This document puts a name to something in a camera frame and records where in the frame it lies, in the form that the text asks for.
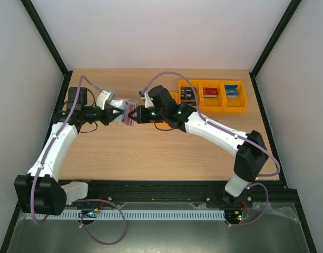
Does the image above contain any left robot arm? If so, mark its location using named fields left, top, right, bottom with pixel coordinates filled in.
left=14, top=87, right=128, bottom=216

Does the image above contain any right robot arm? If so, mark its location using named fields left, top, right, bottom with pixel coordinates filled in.
left=129, top=85, right=268, bottom=207

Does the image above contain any yellow bin with beige cards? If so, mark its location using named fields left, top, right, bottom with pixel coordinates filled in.
left=156, top=92, right=179, bottom=127

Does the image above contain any yellow bin with black cards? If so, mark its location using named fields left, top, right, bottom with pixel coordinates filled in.
left=178, top=79, right=199, bottom=108

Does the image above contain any red card stack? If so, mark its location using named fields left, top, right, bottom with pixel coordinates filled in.
left=202, top=87, right=219, bottom=98

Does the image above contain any yellow bin with red cards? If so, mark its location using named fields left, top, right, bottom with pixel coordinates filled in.
left=199, top=80, right=226, bottom=112

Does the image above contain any blue card stack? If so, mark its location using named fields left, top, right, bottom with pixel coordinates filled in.
left=224, top=84, right=239, bottom=99

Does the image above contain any yellow bin with blue cards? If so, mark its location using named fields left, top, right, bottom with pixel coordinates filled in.
left=222, top=80, right=248, bottom=112

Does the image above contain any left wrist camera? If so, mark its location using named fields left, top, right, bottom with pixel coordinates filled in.
left=95, top=90, right=115, bottom=110

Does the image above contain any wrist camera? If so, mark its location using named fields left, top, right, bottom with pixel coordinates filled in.
left=139, top=90, right=154, bottom=108
left=95, top=90, right=115, bottom=110

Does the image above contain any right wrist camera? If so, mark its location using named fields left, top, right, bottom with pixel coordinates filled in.
left=139, top=90, right=154, bottom=108

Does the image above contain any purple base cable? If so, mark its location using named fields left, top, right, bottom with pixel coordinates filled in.
left=79, top=199, right=127, bottom=246

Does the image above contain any left black frame post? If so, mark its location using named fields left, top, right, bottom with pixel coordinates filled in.
left=20, top=0, right=73, bottom=106

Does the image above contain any black frame post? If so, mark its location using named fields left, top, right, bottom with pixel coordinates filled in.
left=20, top=0, right=73, bottom=106
left=249, top=0, right=302, bottom=77

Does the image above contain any white slotted cable duct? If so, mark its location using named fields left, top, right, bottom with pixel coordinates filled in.
left=19, top=208, right=226, bottom=221

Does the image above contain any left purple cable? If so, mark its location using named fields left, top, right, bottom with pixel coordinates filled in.
left=31, top=75, right=104, bottom=225

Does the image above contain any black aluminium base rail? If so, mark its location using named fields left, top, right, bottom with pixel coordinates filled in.
left=58, top=179, right=299, bottom=209

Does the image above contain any right black frame post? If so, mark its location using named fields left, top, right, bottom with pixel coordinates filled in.
left=249, top=0, right=302, bottom=77

